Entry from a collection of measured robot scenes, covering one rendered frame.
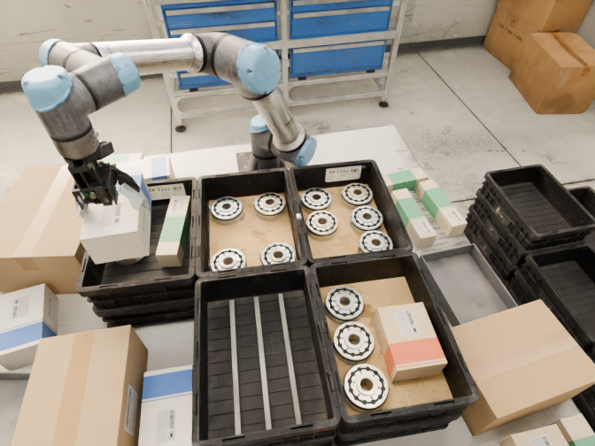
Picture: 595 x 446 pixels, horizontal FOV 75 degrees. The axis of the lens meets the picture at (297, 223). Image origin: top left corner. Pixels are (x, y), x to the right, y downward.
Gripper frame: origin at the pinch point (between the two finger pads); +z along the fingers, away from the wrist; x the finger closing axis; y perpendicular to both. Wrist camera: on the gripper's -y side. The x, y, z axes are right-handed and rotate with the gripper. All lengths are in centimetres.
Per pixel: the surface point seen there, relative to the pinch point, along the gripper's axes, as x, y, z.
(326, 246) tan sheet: 53, 0, 28
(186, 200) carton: 12.2, -23.0, 22.1
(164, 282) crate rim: 6.5, 10.0, 18.3
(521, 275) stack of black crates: 143, 0, 73
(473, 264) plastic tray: 103, 9, 41
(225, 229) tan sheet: 23.0, -13.2, 28.1
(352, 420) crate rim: 44, 52, 18
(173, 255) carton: 8.1, -1.6, 22.2
